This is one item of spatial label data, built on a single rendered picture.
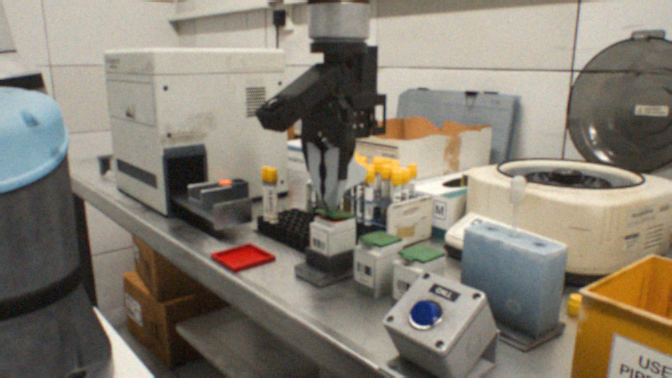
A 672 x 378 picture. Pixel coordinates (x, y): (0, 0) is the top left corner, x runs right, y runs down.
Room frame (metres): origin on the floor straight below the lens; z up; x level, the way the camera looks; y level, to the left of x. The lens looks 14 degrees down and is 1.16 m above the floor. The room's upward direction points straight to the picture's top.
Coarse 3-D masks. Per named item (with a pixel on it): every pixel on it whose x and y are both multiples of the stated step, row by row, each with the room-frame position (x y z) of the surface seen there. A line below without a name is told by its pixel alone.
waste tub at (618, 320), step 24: (648, 264) 0.45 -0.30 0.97; (600, 288) 0.39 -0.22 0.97; (624, 288) 0.42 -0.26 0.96; (648, 288) 0.45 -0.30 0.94; (600, 312) 0.36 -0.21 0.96; (624, 312) 0.35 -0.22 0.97; (648, 312) 0.45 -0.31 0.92; (576, 336) 0.38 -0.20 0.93; (600, 336) 0.36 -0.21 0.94; (624, 336) 0.35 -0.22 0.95; (648, 336) 0.33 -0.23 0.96; (576, 360) 0.37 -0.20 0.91; (600, 360) 0.36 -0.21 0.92; (624, 360) 0.35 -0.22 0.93; (648, 360) 0.33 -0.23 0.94
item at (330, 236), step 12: (324, 216) 0.65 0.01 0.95; (312, 228) 0.64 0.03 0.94; (324, 228) 0.62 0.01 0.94; (336, 228) 0.62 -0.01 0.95; (348, 228) 0.64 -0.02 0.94; (312, 240) 0.64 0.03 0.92; (324, 240) 0.62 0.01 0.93; (336, 240) 0.62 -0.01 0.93; (348, 240) 0.64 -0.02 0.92; (324, 252) 0.62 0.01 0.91; (336, 252) 0.62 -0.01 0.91
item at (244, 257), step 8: (232, 248) 0.71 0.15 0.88; (240, 248) 0.72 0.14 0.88; (248, 248) 0.73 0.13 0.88; (256, 248) 0.72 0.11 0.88; (216, 256) 0.68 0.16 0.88; (224, 256) 0.70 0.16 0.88; (232, 256) 0.70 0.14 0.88; (240, 256) 0.70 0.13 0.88; (248, 256) 0.70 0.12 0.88; (256, 256) 0.70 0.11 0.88; (264, 256) 0.70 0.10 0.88; (272, 256) 0.68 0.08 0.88; (224, 264) 0.66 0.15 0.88; (232, 264) 0.65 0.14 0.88; (240, 264) 0.65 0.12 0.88; (248, 264) 0.66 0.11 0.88; (256, 264) 0.66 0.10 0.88
